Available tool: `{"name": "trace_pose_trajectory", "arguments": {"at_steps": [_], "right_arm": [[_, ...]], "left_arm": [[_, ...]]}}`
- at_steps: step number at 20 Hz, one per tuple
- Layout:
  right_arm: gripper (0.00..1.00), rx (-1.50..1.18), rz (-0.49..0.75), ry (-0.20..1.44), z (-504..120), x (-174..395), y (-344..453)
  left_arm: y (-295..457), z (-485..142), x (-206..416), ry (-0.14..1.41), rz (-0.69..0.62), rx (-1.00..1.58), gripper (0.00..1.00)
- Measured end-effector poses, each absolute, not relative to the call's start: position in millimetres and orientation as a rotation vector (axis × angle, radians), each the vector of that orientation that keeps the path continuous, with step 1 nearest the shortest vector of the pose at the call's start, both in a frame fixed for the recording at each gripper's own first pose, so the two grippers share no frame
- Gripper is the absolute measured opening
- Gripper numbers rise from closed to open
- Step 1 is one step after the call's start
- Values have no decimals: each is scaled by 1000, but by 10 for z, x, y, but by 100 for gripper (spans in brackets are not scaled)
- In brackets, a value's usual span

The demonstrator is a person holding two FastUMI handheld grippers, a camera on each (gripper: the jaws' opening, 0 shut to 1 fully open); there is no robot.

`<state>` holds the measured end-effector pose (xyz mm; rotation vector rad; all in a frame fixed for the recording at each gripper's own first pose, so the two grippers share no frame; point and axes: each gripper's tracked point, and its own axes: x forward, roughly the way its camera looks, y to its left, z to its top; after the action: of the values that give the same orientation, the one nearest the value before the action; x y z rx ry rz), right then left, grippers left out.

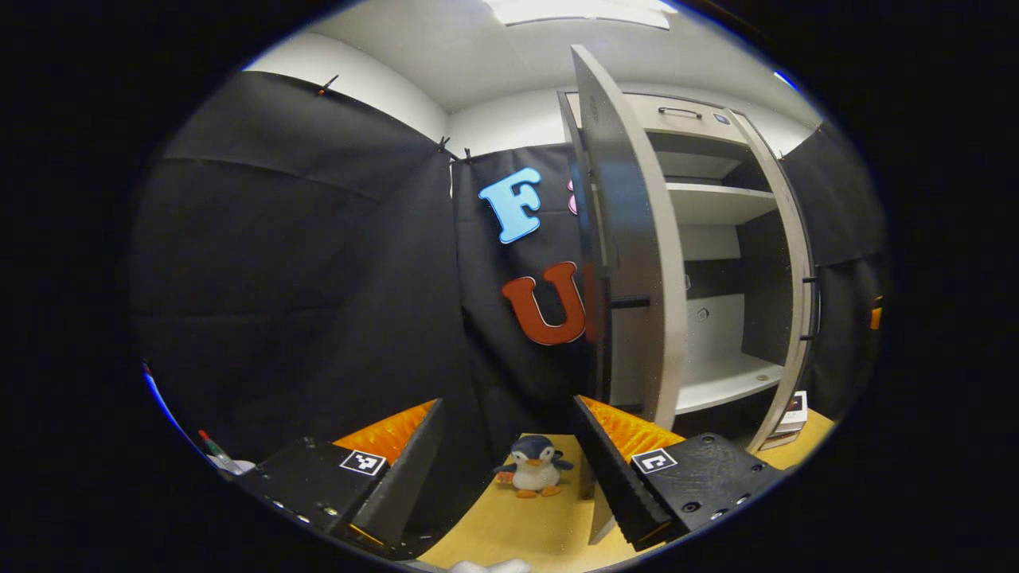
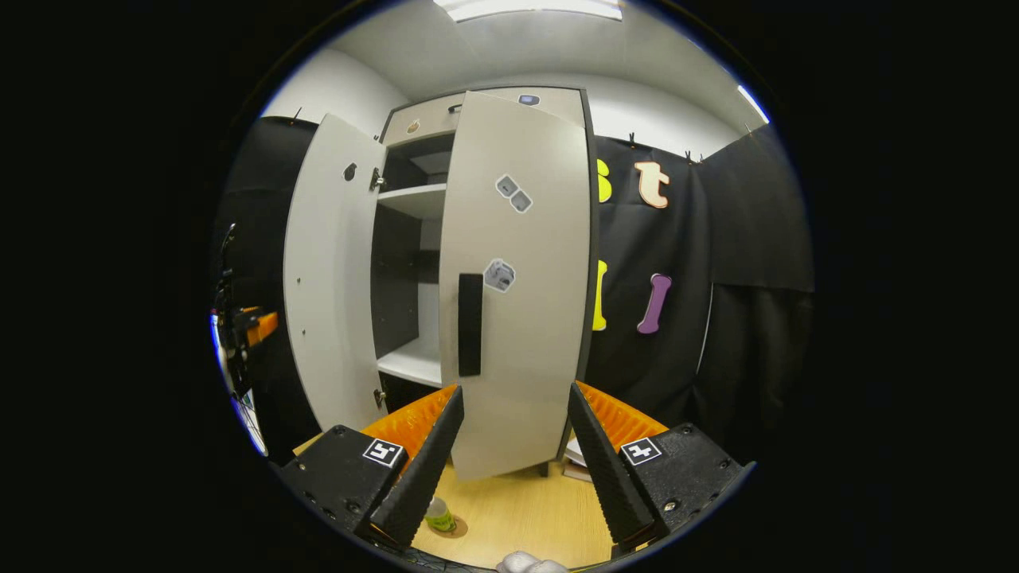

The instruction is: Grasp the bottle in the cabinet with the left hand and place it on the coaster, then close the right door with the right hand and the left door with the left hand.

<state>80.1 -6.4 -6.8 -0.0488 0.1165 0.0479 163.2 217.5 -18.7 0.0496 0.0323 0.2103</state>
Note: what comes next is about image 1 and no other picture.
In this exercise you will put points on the penguin plush toy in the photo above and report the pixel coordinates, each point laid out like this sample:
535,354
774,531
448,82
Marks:
533,469

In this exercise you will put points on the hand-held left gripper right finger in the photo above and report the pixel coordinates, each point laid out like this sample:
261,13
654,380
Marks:
613,477

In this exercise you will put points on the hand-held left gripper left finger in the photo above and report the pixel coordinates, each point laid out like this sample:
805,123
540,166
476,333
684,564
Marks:
406,485

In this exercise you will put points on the brown book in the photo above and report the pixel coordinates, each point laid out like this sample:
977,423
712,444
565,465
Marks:
780,440

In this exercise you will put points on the grey cabinet door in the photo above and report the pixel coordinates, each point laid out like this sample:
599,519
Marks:
796,239
629,239

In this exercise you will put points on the white book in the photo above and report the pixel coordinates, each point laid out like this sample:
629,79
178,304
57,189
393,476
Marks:
794,414

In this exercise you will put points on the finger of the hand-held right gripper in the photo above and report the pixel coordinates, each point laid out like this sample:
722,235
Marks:
876,318

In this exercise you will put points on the grey cabinet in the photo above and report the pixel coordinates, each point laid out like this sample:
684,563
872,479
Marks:
716,203

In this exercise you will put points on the ceiling light panel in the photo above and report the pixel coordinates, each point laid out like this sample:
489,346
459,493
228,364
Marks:
785,79
581,9

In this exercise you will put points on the black backdrop cloth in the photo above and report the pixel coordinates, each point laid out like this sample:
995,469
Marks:
318,278

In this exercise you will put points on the red capped marker pen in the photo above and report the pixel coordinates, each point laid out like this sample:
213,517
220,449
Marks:
215,450

